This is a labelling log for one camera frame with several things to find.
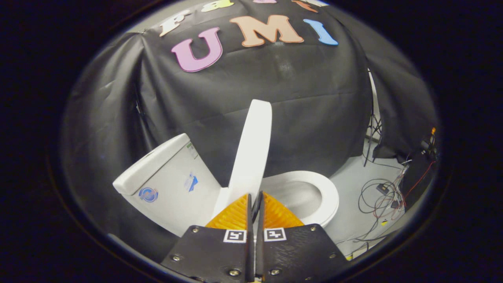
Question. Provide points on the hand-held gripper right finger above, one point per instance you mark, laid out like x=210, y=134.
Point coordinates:
x=298, y=251

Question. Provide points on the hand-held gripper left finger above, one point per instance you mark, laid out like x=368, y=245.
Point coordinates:
x=212, y=251

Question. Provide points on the white toilet lid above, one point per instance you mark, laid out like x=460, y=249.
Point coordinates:
x=253, y=149

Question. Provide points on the white toilet seat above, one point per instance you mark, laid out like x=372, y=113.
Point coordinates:
x=328, y=196

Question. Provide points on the white ceramic toilet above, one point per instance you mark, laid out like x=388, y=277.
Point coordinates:
x=169, y=181

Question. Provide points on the black tripod stand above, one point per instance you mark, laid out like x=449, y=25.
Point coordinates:
x=373, y=125

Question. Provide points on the black backdrop cloth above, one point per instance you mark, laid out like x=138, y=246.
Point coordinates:
x=294, y=98

